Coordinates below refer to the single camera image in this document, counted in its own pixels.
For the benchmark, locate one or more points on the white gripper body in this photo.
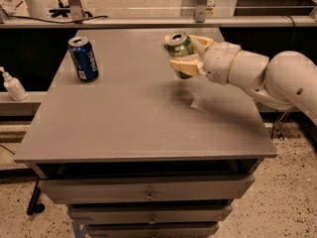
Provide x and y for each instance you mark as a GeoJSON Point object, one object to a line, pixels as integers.
{"type": "Point", "coordinates": [218, 61]}

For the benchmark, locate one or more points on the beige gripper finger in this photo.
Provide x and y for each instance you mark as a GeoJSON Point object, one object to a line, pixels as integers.
{"type": "Point", "coordinates": [186, 69]}
{"type": "Point", "coordinates": [201, 44]}

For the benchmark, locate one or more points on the green soda can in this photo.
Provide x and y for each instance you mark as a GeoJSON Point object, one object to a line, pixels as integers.
{"type": "Point", "coordinates": [178, 45]}

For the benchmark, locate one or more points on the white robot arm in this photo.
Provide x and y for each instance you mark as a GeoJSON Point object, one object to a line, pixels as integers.
{"type": "Point", "coordinates": [286, 81]}

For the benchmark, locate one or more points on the blue Pepsi can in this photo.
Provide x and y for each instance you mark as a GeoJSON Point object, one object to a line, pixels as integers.
{"type": "Point", "coordinates": [83, 58]}

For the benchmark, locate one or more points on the grey top drawer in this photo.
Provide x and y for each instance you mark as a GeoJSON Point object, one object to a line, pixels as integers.
{"type": "Point", "coordinates": [117, 190]}

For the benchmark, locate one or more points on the grey drawer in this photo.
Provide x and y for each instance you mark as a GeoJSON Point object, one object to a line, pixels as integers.
{"type": "Point", "coordinates": [150, 214]}
{"type": "Point", "coordinates": [168, 230]}
{"type": "Point", "coordinates": [117, 190]}

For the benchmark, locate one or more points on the white pump bottle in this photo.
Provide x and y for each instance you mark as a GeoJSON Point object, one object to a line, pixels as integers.
{"type": "Point", "coordinates": [13, 85]}

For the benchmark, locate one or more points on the grey middle drawer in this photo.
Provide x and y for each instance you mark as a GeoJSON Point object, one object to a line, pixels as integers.
{"type": "Point", "coordinates": [150, 214]}

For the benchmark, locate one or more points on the grey bottom drawer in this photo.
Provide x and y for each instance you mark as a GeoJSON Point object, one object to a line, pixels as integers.
{"type": "Point", "coordinates": [168, 230]}

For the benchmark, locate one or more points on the black caster leg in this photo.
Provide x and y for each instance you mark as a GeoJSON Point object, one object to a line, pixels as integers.
{"type": "Point", "coordinates": [34, 206]}

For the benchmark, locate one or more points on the grey metal rail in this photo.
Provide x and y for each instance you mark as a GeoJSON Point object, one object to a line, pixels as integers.
{"type": "Point", "coordinates": [20, 22]}

